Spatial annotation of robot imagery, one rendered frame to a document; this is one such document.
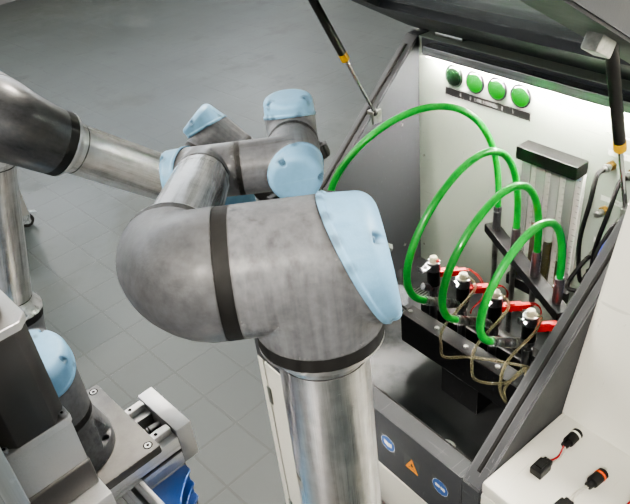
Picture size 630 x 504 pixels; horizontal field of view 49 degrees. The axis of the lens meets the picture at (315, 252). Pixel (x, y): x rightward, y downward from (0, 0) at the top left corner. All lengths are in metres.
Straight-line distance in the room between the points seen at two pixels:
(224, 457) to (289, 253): 2.08
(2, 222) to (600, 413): 1.03
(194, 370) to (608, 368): 1.97
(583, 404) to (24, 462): 0.90
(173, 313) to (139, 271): 0.05
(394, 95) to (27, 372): 1.10
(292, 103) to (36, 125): 0.35
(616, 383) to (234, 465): 1.59
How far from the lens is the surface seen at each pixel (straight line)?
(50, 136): 1.00
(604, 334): 1.25
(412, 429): 1.34
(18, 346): 0.80
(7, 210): 1.17
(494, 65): 1.50
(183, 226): 0.56
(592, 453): 1.30
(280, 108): 1.00
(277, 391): 1.75
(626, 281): 1.20
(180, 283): 0.55
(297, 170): 0.91
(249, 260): 0.54
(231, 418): 2.69
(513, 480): 1.24
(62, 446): 0.90
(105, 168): 1.06
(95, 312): 3.38
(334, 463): 0.69
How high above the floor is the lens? 1.97
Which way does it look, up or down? 35 degrees down
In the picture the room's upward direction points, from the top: 7 degrees counter-clockwise
